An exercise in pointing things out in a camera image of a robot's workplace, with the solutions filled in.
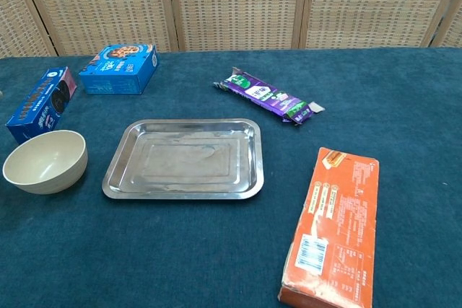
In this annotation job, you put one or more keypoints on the blue chocolate chip cookie box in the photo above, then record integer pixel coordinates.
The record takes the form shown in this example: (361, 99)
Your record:
(119, 70)

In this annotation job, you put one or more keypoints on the purple snack wrapper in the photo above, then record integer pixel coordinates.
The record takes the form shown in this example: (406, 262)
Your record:
(265, 95)

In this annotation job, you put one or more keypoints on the woven bamboo folding screen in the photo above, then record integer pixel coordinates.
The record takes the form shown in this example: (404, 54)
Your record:
(231, 5)

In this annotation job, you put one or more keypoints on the teal table cloth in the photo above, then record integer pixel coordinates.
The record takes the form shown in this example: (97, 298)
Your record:
(216, 243)

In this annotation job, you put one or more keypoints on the long blue cookie box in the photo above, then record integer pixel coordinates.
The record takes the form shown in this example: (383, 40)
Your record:
(39, 104)

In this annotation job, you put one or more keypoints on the silver rectangular metal tray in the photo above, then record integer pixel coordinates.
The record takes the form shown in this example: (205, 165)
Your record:
(184, 158)

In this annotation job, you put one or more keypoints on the orange snack box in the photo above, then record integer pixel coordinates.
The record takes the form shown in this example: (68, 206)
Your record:
(335, 228)

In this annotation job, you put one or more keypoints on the white bowl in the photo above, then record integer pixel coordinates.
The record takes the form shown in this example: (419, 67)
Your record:
(43, 163)

